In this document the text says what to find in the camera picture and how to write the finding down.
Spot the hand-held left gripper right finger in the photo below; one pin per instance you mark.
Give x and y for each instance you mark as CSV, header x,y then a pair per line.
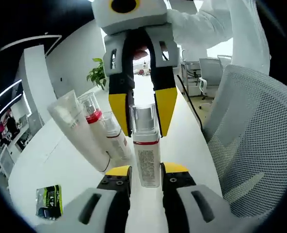
x,y
175,208

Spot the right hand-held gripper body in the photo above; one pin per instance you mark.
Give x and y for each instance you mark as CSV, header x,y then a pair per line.
x,y
124,19

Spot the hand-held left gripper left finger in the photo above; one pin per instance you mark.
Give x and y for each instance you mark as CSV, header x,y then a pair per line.
x,y
116,206

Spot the skincare bottle wide red collar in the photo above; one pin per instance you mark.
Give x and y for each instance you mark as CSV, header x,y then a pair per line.
x,y
93,117

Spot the white skincare tube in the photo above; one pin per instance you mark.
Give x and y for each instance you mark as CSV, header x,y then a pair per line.
x,y
80,136

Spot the black green skincare sachet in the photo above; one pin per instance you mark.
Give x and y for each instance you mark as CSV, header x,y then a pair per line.
x,y
52,201

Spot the silver black skincare sachet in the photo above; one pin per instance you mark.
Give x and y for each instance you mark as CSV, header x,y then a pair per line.
x,y
40,199

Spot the small clear pump bottle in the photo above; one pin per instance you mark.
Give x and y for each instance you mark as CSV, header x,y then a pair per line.
x,y
145,66

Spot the person's right hand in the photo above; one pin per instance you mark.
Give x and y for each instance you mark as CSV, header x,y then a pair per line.
x,y
141,53

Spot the potted green plant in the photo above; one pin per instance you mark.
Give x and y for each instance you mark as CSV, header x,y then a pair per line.
x,y
97,72

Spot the small red object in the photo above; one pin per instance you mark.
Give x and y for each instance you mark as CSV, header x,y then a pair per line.
x,y
141,71

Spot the white swivel office chair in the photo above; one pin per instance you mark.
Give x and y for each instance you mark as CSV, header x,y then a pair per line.
x,y
210,70

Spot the bright window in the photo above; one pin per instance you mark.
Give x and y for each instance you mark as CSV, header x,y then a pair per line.
x,y
221,49

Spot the grey mesh office chair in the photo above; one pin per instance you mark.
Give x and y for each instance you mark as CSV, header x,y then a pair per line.
x,y
255,133

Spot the person's white coat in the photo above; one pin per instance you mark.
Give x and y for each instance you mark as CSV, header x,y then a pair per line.
x,y
250,36

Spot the white mesh office chair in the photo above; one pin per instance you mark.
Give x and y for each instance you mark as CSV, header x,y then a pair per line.
x,y
6,160

